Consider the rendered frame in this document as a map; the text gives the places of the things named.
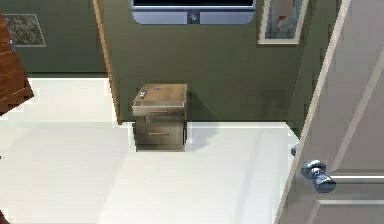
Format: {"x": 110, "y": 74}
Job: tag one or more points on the brown two-drawer nightstand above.
{"x": 160, "y": 113}

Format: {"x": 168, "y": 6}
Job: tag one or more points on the small blue flat object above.
{"x": 157, "y": 89}

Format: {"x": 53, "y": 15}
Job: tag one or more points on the silver round door knob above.
{"x": 318, "y": 176}

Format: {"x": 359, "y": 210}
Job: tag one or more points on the grey panelled room door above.
{"x": 346, "y": 126}

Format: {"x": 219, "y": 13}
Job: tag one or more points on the dark brown wooden cabinet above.
{"x": 11, "y": 73}

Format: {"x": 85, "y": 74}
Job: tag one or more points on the white-framed wall picture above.
{"x": 282, "y": 20}

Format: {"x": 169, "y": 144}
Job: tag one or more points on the grey speckled wall picture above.
{"x": 25, "y": 30}

